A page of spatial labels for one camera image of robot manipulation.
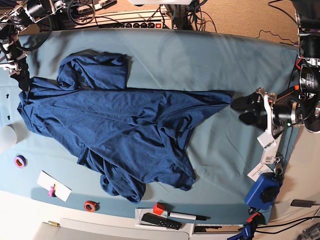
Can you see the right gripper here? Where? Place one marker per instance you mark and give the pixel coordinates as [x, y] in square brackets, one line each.
[16, 63]

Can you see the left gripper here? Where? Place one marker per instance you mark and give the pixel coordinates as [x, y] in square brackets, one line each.
[280, 114]

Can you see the blue t-shirt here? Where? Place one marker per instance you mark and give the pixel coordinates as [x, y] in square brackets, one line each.
[131, 136]

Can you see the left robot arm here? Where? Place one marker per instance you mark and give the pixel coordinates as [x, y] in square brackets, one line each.
[307, 19]

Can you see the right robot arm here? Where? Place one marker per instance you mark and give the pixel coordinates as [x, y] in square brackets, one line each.
[17, 20]

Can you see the blister pack with tool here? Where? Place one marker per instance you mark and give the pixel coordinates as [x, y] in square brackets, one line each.
[271, 155]

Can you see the orange black utility knife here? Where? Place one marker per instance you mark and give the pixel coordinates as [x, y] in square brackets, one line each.
[288, 91]

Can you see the light blue table cloth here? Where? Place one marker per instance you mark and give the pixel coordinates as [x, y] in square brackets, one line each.
[222, 149]

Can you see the translucent plastic cup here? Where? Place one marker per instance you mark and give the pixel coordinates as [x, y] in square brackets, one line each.
[8, 138]

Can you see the white paper card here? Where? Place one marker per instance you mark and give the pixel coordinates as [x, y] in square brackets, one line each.
[258, 170]

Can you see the orange black clamp right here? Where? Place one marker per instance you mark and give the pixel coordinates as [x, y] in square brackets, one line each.
[298, 64]

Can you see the purple tape roll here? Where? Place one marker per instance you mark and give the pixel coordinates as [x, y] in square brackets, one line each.
[20, 161]

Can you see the blue box with black knob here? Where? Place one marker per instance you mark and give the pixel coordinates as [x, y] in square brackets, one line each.
[264, 191]

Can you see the black small device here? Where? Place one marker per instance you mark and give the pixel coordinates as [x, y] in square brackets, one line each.
[302, 203]

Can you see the orange clamp bottom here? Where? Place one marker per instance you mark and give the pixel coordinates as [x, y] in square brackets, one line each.
[257, 216]

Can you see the white card with pink clip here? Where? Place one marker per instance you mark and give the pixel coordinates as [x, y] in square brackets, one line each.
[54, 187]

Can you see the blue clamp bottom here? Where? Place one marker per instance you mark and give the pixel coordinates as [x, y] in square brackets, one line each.
[245, 234]

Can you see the white black marker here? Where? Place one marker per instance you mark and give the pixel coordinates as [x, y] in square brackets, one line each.
[187, 216]

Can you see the red cube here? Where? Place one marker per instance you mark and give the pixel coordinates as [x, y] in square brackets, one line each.
[158, 209]

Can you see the red tape roll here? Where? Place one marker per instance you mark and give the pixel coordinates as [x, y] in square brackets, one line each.
[91, 206]

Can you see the black remote control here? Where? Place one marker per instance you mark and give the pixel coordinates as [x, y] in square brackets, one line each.
[161, 221]

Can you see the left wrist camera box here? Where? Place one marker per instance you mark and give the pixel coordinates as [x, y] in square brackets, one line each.
[267, 141]

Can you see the power strip with red switch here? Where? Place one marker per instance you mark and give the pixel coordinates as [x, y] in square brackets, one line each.
[141, 19]

